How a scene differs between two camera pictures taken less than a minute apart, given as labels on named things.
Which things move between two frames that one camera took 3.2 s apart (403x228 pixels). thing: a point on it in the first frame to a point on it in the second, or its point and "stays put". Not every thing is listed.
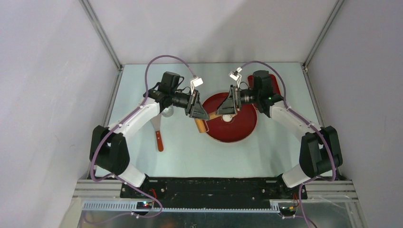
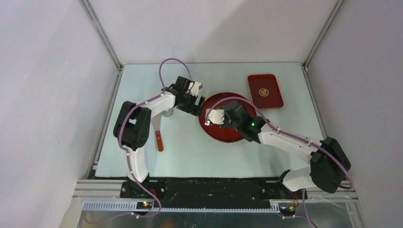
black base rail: x=212 y=192 stays put
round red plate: x=244 y=122 stays put
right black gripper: x=230 y=104 to x=225 y=123
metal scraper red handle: x=155 y=122 stays put
